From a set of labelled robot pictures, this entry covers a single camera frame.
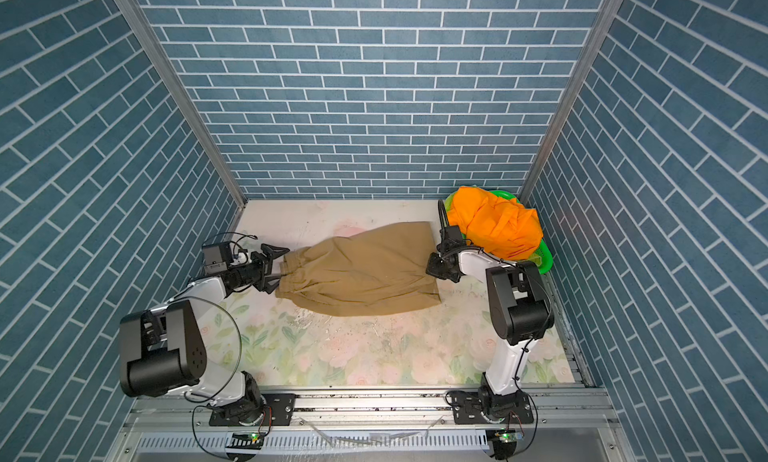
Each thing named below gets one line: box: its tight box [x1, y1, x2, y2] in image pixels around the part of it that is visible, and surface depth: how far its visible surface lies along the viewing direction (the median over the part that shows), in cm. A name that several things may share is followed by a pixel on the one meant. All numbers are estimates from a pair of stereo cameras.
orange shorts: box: [447, 186, 543, 261], surface depth 104 cm
